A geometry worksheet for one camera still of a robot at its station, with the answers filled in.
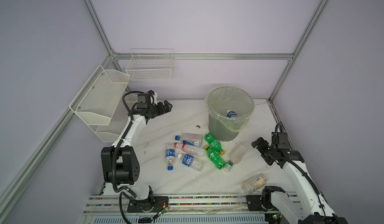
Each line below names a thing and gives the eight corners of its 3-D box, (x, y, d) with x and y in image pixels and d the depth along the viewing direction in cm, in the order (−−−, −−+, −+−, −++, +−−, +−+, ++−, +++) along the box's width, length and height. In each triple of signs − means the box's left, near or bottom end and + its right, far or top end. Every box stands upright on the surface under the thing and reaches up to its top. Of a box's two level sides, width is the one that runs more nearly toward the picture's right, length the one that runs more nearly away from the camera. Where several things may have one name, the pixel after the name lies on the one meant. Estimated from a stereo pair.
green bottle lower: (220, 171, 85) (221, 168, 81) (202, 151, 93) (202, 148, 89) (227, 165, 88) (228, 161, 84) (209, 146, 96) (210, 142, 92)
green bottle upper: (221, 156, 90) (222, 154, 87) (203, 138, 98) (203, 135, 95) (226, 152, 92) (227, 149, 89) (208, 135, 100) (208, 131, 97)
